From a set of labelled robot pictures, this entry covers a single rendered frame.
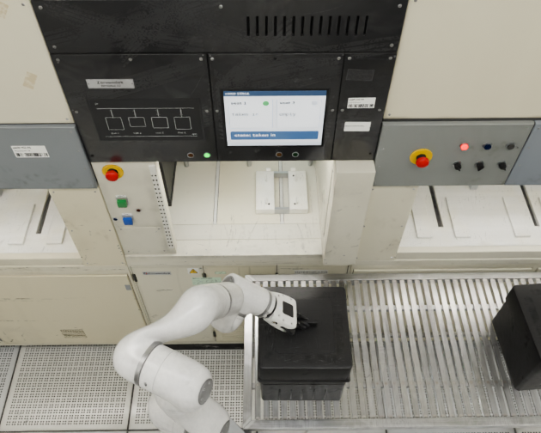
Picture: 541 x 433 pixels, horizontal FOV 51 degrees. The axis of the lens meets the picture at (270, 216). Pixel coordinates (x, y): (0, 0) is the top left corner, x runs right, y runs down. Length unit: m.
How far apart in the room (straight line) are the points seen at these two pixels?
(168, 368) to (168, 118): 0.74
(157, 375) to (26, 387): 1.90
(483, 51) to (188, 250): 1.26
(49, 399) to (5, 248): 0.90
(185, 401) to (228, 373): 1.67
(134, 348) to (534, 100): 1.26
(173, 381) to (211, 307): 0.18
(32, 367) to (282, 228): 1.52
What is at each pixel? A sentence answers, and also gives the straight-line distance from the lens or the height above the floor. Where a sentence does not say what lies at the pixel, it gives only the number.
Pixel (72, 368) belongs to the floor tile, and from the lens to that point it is 3.07.
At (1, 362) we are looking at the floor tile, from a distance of 3.21.
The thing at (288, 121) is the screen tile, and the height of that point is 1.57.
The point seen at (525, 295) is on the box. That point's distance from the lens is 2.12.
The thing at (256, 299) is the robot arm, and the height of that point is 1.27.
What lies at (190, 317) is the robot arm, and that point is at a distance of 1.26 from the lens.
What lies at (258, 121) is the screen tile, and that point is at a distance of 1.64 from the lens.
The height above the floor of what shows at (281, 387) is 0.89.
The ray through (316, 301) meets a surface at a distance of 1.88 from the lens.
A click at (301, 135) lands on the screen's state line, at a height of 1.51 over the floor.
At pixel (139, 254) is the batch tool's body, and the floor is 0.87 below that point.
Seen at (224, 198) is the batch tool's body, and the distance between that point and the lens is 2.36.
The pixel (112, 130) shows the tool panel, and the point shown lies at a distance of 1.72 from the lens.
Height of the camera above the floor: 2.70
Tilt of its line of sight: 53 degrees down
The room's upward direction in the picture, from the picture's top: straight up
